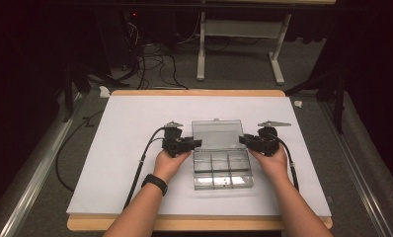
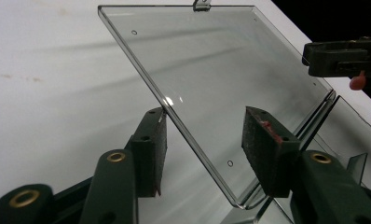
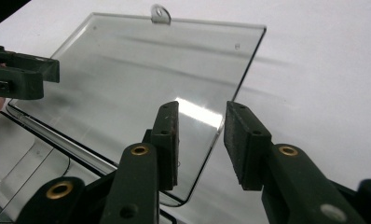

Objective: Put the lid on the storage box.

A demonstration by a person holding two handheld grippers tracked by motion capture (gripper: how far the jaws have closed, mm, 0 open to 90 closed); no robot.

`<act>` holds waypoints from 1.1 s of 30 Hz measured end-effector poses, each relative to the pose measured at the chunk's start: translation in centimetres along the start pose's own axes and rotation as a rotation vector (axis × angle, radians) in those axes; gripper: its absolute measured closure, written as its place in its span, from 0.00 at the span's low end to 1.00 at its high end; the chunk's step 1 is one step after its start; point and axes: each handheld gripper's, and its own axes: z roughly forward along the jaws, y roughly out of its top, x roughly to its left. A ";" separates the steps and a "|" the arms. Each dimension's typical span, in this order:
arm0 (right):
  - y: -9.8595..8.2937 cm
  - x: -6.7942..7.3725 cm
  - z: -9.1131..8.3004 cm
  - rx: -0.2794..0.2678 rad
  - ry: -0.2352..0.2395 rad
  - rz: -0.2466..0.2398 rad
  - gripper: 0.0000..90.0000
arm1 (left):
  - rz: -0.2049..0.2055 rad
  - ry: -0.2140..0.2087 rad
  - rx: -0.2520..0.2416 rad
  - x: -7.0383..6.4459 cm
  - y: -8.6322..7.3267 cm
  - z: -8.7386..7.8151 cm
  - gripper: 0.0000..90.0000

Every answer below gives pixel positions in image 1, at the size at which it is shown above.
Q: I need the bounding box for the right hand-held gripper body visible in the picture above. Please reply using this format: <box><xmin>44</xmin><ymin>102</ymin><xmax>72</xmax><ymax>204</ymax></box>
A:
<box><xmin>257</xmin><ymin>119</ymin><xmax>292</xmax><ymax>158</ymax></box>

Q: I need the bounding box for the clear plastic compartment box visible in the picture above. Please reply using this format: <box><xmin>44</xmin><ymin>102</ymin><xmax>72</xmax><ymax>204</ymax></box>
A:
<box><xmin>191</xmin><ymin>118</ymin><xmax>255</xmax><ymax>192</ymax></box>

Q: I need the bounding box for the white table mat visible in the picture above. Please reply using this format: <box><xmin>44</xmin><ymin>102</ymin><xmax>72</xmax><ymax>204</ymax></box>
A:
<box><xmin>66</xmin><ymin>95</ymin><xmax>332</xmax><ymax>218</ymax></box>

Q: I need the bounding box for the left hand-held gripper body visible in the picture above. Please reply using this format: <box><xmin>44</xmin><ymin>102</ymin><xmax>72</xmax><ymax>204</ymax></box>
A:
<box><xmin>161</xmin><ymin>120</ymin><xmax>187</xmax><ymax>158</ymax></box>

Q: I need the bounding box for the person's left hand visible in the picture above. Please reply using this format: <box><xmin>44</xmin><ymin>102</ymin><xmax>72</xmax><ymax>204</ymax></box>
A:
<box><xmin>152</xmin><ymin>149</ymin><xmax>193</xmax><ymax>184</ymax></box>

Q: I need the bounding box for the metal floor rail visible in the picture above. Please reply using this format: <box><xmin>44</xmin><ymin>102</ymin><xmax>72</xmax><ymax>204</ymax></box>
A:
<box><xmin>0</xmin><ymin>93</ymin><xmax>84</xmax><ymax>237</ymax></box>
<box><xmin>317</xmin><ymin>98</ymin><xmax>393</xmax><ymax>237</ymax></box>

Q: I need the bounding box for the long black floor cable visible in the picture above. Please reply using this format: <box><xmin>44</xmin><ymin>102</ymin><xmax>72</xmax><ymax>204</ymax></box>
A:
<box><xmin>54</xmin><ymin>110</ymin><xmax>105</xmax><ymax>193</ymax></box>

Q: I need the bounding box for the right hand-held gripper cable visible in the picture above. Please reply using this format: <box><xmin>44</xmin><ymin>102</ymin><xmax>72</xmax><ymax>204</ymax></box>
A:
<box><xmin>267</xmin><ymin>131</ymin><xmax>300</xmax><ymax>193</ymax></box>

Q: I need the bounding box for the bundle of black floor cables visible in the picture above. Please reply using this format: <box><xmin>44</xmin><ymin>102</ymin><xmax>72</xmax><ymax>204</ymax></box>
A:
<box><xmin>120</xmin><ymin>19</ymin><xmax>190</xmax><ymax>91</ymax></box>

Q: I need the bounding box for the white metal table frame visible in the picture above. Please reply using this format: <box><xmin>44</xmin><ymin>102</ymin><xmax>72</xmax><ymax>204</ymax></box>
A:
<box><xmin>196</xmin><ymin>11</ymin><xmax>292</xmax><ymax>86</ymax></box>

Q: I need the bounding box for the hand-held gripper cable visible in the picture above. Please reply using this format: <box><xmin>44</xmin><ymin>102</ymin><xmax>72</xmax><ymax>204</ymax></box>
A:
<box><xmin>267</xmin><ymin>131</ymin><xmax>300</xmax><ymax>193</ymax></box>
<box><xmin>122</xmin><ymin>126</ymin><xmax>169</xmax><ymax>211</ymax></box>

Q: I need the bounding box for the black wristwatch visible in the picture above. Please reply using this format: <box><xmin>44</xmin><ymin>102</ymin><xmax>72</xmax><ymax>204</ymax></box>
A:
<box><xmin>140</xmin><ymin>173</ymin><xmax>169</xmax><ymax>197</ymax></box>

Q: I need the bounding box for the left hand-held gripper cable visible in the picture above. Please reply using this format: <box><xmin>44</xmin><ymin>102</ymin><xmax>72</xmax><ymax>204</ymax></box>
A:
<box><xmin>122</xmin><ymin>126</ymin><xmax>169</xmax><ymax>211</ymax></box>

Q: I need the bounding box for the black stand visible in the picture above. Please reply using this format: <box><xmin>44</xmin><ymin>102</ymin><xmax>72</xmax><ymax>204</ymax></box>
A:
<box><xmin>284</xmin><ymin>70</ymin><xmax>348</xmax><ymax>134</ymax></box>
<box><xmin>61</xmin><ymin>58</ymin><xmax>130</xmax><ymax>123</ymax></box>

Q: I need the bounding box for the wooden table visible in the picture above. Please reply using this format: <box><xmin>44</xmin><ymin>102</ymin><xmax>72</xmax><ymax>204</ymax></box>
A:
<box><xmin>66</xmin><ymin>89</ymin><xmax>334</xmax><ymax>232</ymax></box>

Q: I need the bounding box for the person's right hand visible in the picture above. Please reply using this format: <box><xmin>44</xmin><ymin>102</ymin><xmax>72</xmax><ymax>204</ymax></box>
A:
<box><xmin>248</xmin><ymin>143</ymin><xmax>291</xmax><ymax>186</ymax></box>

